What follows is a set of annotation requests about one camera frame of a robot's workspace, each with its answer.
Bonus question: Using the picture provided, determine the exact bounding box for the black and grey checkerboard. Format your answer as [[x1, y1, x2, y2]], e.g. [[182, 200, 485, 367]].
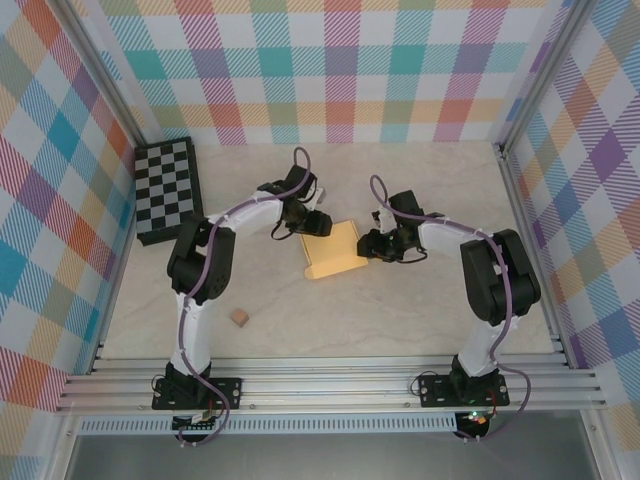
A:
[[133, 136, 207, 248]]

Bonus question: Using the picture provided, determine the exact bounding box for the small circuit board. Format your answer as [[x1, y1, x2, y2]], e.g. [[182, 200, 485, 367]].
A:
[[172, 412, 221, 434], [459, 410, 491, 431]]

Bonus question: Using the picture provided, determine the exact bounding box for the grey metal tray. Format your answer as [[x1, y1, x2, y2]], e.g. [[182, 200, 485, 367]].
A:
[[62, 430, 601, 480]]

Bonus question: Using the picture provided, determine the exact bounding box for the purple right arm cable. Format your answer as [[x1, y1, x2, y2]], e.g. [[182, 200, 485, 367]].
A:
[[368, 174, 532, 444]]

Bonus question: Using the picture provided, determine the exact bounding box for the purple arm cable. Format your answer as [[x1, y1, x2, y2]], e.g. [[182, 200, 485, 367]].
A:
[[172, 146, 321, 449], [368, 174, 532, 444]]

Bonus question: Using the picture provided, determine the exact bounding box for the aluminium rail frame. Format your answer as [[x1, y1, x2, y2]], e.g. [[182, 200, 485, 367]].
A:
[[54, 355, 609, 414]]

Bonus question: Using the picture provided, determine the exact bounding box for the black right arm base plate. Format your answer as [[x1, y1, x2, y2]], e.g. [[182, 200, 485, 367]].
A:
[[418, 372, 511, 409]]

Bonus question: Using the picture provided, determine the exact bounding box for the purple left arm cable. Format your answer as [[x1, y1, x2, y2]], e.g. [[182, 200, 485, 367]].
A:
[[172, 146, 321, 449]]

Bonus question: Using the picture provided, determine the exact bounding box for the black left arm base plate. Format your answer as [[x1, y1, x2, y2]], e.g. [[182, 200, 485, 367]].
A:
[[152, 375, 245, 412]]

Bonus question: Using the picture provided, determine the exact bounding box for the slotted grey cable duct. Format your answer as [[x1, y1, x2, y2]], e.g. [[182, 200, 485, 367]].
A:
[[78, 413, 459, 435]]

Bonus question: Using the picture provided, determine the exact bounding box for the aluminium corner post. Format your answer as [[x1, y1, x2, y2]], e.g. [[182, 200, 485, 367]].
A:
[[494, 0, 586, 151], [52, 0, 151, 146]]

